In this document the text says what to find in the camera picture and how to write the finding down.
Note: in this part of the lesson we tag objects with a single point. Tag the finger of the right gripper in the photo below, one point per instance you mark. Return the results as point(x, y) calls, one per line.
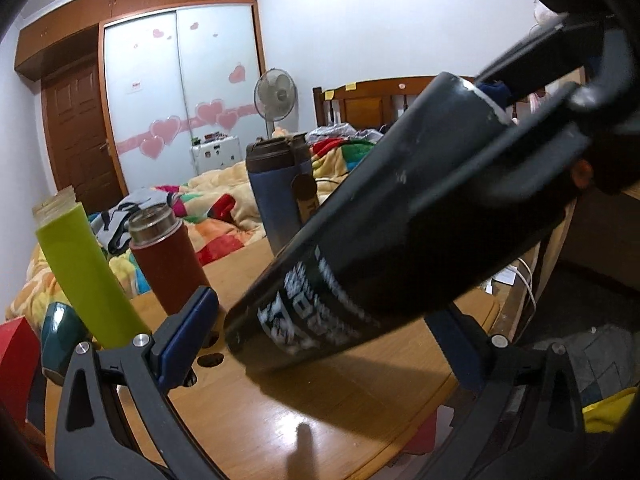
point(472, 156)
point(556, 49)

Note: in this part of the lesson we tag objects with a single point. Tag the green bottle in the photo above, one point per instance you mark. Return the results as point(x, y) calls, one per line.
point(92, 289)

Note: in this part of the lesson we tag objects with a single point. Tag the white sliding wardrobe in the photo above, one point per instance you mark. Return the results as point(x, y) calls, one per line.
point(176, 79)

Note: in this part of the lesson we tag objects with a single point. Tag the colourful patchwork quilt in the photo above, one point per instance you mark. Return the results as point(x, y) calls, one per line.
point(218, 209)

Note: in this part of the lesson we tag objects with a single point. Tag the wooden bed headboard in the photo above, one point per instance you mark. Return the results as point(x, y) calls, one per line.
point(369, 104)

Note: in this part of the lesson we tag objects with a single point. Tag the blue brown travel mug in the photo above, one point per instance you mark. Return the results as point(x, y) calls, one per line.
point(272, 165)

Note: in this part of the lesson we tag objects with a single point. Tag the black tumbler cup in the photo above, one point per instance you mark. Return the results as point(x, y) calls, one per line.
point(364, 265)

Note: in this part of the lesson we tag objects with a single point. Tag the brown wooden door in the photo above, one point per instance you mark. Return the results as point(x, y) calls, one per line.
point(78, 150)

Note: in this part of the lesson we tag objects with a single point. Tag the grey black garment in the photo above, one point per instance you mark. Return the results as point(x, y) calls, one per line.
point(110, 226)

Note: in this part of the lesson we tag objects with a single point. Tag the small white cabinet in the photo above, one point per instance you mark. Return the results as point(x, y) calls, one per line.
point(216, 154)

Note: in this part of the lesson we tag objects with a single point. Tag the dark green faceted cup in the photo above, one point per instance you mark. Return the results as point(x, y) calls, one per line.
point(61, 332)

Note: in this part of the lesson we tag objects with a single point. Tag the standing electric fan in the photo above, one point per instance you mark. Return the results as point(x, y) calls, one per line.
point(275, 96)

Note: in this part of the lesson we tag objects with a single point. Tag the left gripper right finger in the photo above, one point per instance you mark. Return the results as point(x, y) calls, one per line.
point(526, 421)

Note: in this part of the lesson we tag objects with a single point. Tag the red gift box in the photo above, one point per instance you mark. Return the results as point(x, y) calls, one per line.
point(20, 358)

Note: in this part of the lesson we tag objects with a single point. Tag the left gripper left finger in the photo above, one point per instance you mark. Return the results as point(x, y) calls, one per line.
point(93, 439)

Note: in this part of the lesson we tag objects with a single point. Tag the red thermos bottle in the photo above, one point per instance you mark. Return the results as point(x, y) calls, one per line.
point(164, 253)

